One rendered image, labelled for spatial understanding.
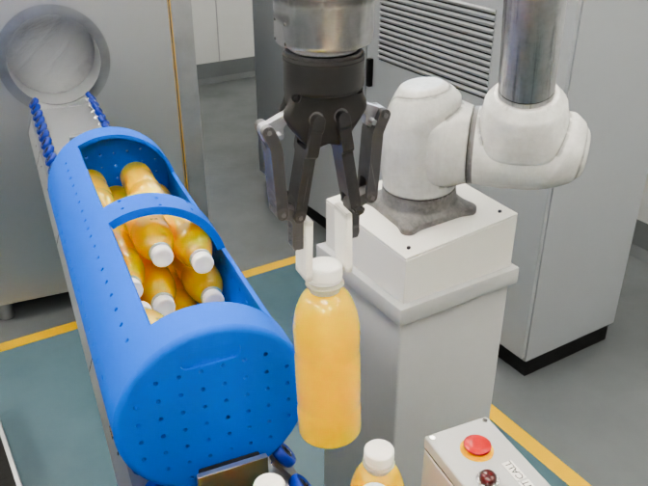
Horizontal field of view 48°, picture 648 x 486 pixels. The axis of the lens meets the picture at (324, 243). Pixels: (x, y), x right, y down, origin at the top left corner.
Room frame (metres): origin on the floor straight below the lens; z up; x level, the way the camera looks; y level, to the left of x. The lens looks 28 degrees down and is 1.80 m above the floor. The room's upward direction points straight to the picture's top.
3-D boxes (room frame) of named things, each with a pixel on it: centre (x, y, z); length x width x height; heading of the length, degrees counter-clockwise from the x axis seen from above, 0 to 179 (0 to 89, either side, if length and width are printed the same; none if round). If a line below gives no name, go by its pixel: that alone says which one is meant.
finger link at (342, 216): (0.68, -0.02, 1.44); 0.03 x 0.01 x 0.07; 24
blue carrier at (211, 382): (1.20, 0.33, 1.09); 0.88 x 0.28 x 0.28; 24
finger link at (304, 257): (0.66, 0.02, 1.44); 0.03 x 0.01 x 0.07; 24
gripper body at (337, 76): (0.67, 0.00, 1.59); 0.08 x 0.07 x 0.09; 114
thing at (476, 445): (0.72, -0.20, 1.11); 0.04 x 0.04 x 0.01
